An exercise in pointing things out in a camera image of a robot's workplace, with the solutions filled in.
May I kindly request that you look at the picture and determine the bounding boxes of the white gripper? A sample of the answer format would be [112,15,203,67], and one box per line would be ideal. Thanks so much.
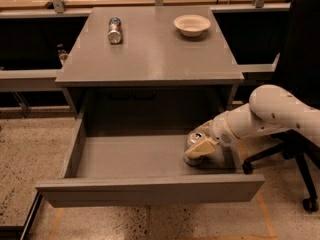
[184,111,237,159]

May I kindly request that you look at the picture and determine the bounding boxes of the green 7up can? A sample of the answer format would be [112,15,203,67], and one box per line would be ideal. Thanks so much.
[183,131,204,167]

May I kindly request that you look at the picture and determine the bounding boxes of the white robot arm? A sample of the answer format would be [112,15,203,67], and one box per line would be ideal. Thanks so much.
[184,85,320,159]

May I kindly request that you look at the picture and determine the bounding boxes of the open grey top drawer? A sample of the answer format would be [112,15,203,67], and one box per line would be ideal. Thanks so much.
[36,112,264,207]

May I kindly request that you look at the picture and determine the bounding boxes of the grey cabinet counter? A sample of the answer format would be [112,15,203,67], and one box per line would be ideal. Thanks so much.
[56,7,243,120]

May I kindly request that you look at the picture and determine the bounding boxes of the white bowl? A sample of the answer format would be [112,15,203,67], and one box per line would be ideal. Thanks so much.
[174,15,211,37]

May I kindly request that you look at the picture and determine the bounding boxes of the black office chair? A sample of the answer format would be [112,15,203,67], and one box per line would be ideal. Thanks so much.
[242,0,320,212]

